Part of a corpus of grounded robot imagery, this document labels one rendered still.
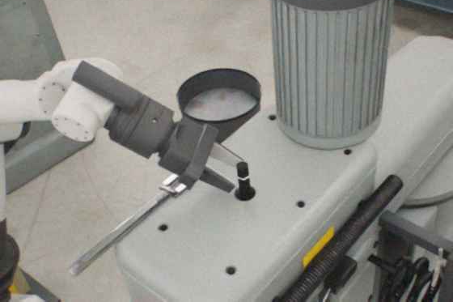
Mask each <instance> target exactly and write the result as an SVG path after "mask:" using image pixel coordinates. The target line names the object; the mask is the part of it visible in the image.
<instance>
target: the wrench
mask: <svg viewBox="0 0 453 302"><path fill-rule="evenodd" d="M178 178H179V177H178V176H177V175H175V173H173V175H172V176H171V177H169V178H167V179H166V180H165V181H164V182H163V183H162V184H161V185H160V186H159V189H160V191H159V192H158V193H157V194H156V195H155V196H154V197H153V198H152V199H151V200H149V201H148V202H147V203H146V204H144V205H143V206H142V207H141V208H140V209H138V210H137V211H136V212H135V213H132V214H131V216H130V217H128V218H127V219H126V221H125V222H124V223H122V224H121V225H120V226H118V227H116V228H115V229H114V230H113V231H112V232H110V233H109V234H108V235H107V236H105V237H104V238H103V239H102V240H101V241H100V242H99V243H98V244H97V245H95V246H94V247H92V248H91V249H89V250H88V251H87V253H86V254H85V255H83V256H81V257H80V258H79V259H78V260H77V261H76V262H75V263H73V264H71V266H70V267H69V268H68V269H67V272H69V273H70V274H72V275H73V276H74V277H77V276H78V275H79V274H81V273H82V272H83V271H84V270H85V269H86V268H87V267H88V266H89V265H90V264H91V263H92V262H94V261H96V260H97V259H98V258H99V257H101V256H102V254H103V253H104V252H106V251H107V250H109V249H110V248H111V247H112V246H113V245H114V244H115V243H116V242H118V241H119V240H120V239H121V238H122V237H123V236H125V235H126V234H127V233H128V232H129V231H131V230H132V229H133V228H134V227H136V226H138V225H139V224H140V222H141V221H142V220H144V218H145V217H147V216H148V215H149V214H150V213H152V212H153V211H155V210H156V209H157V208H158V207H159V206H160V205H162V204H163V203H164V202H165V201H166V199H168V198H169V197H170V196H172V197H174V198H176V197H177V196H178V195H179V194H182V193H183V192H184V191H185V190H186V187H187V186H185V185H182V184H181V185H180V186H179V187H178V188H177V189H176V190H174V189H172V188H171V187H169V186H171V185H172V184H173V183H174V182H176V181H177V180H178Z"/></svg>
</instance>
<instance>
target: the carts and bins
mask: <svg viewBox="0 0 453 302"><path fill-rule="evenodd" d="M259 85H260V83H259V81H258V80H257V79H256V78H255V77H254V76H253V75H251V74H249V73H247V72H244V71H241V70H237V69H234V68H214V69H209V70H204V71H202V72H201V73H200V74H195V75H194V76H192V77H191V78H189V79H187V80H186V81H185V82H184V83H182V85H181V86H180V88H179V90H178V92H177V94H176V101H177V96H178V103H177V104H179V105H178V107H179V109H180V111H181V115H182V117H187V118H188V119H190V120H191V121H194V122H196V123H197V124H198V125H201V126H203V125H205V124H207V125H209V126H211V127H212V128H213V127H216V128H217V130H219V132H218V134H217V136H216V138H215V140H214V141H216V142H220V143H222V142H224V141H225V140H226V139H227V138H229V137H230V136H231V135H232V134H233V133H234V132H235V131H236V130H238V129H239V128H240V127H241V126H242V125H244V124H246V123H247V122H248V121H250V120H251V119H252V117H254V116H255V115H256V114H257V113H258V112H259V111H260V100H261V96H262V91H261V95H260V87H261V85H260V86H259ZM178 94H179V95H178Z"/></svg>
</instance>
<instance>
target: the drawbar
mask: <svg viewBox="0 0 453 302"><path fill-rule="evenodd" d="M236 170H237V177H238V178H241V179H245V178H247V177H249V168H248V162H243V161H240V162H238V163H237V164H236ZM238 184H239V196H240V201H248V200H251V199H252V192H251V185H250V177H249V178H248V179H246V180H245V181H243V180H240V179H238Z"/></svg>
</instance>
